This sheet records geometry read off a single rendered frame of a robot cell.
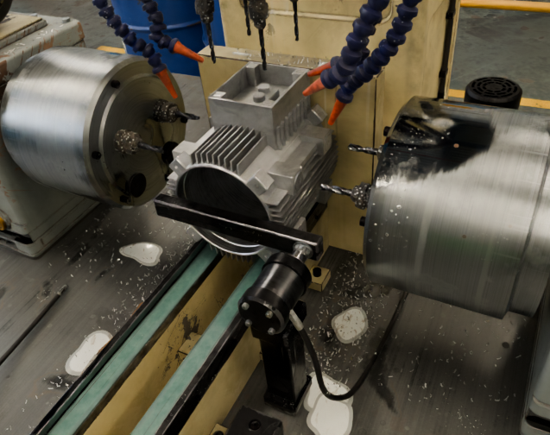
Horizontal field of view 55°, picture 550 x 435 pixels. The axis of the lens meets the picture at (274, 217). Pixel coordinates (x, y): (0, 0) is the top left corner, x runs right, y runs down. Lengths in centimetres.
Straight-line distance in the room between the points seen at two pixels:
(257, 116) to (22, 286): 57
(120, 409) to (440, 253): 44
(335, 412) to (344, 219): 33
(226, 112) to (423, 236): 32
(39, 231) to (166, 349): 42
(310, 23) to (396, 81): 17
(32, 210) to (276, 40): 54
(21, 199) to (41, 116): 22
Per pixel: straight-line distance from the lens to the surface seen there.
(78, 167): 85
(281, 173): 70
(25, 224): 108
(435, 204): 59
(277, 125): 73
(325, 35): 91
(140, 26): 276
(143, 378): 77
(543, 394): 73
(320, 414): 78
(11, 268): 113
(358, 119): 81
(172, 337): 79
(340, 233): 96
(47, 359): 94
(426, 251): 61
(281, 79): 83
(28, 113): 91
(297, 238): 67
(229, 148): 71
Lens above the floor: 148
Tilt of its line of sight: 40 degrees down
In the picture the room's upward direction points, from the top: 7 degrees counter-clockwise
